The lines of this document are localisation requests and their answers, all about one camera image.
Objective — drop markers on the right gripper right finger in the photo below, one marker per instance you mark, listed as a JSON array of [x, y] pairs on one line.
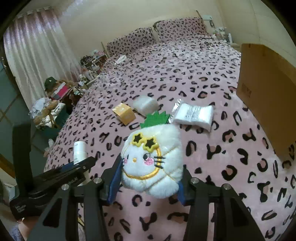
[[185, 193]]

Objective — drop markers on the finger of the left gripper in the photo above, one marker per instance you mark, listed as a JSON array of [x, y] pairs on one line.
[[76, 166]]

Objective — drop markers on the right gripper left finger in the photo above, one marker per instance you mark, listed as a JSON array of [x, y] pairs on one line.
[[111, 181]]

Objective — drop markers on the white cream tube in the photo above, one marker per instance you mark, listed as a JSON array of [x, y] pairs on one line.
[[80, 154]]

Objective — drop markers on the pineapple kitty plush pouch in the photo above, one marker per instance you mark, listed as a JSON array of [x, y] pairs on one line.
[[153, 157]]

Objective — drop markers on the yellow cardboard box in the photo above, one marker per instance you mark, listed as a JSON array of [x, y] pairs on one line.
[[124, 113]]

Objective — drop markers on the white cotton pads bag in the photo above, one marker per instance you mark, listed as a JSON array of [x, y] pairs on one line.
[[194, 115]]

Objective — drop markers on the clear plastic pack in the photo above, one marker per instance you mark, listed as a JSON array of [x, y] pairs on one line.
[[145, 105]]

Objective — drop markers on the leopard print pink blanket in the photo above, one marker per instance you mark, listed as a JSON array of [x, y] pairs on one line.
[[199, 71]]

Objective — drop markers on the brown teddy bear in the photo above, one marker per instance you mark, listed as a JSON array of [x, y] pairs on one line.
[[46, 111]]

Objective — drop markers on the pink and white box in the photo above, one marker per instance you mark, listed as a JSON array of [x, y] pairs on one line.
[[60, 92]]

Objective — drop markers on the green cap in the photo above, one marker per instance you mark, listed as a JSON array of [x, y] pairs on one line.
[[50, 84]]

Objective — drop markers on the cluttered left nightstand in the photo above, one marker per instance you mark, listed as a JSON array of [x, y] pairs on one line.
[[91, 66]]

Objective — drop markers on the white item on bed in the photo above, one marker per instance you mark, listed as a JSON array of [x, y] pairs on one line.
[[120, 60]]

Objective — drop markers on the white curtain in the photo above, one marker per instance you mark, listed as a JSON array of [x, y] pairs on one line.
[[36, 49]]

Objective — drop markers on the brown cardboard box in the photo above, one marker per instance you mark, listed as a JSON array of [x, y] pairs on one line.
[[267, 86]]

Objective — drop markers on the left leopard pillow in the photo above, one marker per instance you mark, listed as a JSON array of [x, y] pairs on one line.
[[129, 43]]

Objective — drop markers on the leopard pillow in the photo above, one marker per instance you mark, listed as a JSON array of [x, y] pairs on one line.
[[180, 28], [129, 43]]

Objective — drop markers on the right nightstand with bottles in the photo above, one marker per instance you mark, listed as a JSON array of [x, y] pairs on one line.
[[220, 33]]

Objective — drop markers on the right leopard pillow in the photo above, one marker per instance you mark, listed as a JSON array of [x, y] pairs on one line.
[[180, 28]]

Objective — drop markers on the white wardrobe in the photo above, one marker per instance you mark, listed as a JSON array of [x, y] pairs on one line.
[[250, 21]]

